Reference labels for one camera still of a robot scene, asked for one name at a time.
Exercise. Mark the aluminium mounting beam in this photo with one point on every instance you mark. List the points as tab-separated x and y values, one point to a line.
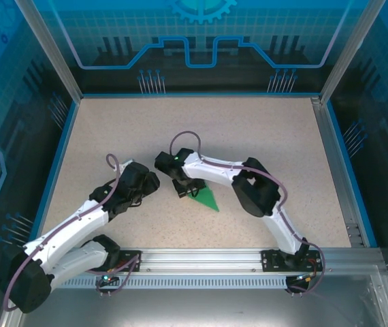
201	259

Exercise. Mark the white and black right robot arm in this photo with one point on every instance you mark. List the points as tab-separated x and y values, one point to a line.
211	168

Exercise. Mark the aluminium frame post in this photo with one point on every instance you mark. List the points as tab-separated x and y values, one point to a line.
350	51
51	51

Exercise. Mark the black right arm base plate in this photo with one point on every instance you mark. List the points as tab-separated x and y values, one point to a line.
270	260

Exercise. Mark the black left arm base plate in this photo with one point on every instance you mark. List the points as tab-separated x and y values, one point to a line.
131	259

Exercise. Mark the blue printed side panel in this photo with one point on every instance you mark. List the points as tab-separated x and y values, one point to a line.
384	136
3	136

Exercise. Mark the green cloth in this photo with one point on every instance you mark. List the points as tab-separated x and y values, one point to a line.
209	199

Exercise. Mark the blue printed back panel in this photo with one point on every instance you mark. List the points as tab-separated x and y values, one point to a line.
112	34

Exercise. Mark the aluminium side rail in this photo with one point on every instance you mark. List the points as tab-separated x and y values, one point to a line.
337	170

